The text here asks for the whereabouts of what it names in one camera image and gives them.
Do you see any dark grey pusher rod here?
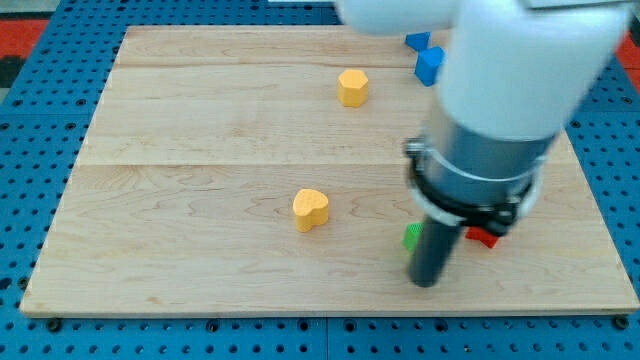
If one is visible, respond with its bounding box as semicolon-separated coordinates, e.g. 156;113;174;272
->
408;217;462;287

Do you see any grey cylinder black clamp mount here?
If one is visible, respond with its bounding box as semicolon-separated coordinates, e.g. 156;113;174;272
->
405;104;555;237

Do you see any green star block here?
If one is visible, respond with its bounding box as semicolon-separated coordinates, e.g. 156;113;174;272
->
402;222;423;253

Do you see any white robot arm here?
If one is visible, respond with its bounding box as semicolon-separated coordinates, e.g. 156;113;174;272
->
336;0;632;287

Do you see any red star block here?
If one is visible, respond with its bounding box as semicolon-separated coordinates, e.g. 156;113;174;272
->
465;227;500;249

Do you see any blue cube block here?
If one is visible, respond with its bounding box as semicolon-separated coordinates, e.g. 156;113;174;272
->
414;47;445;87

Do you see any yellow heart block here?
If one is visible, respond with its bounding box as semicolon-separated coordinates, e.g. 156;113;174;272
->
292;189;330;232

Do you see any yellow hexagon block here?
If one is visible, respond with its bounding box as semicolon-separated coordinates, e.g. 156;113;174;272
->
337;69;369;108

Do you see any blue triangle block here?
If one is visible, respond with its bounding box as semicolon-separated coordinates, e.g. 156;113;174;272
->
405;32;431;52

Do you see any light wooden board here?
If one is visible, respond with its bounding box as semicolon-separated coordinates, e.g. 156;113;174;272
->
20;26;639;318

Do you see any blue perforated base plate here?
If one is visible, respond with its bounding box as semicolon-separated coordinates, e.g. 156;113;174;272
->
1;0;639;359

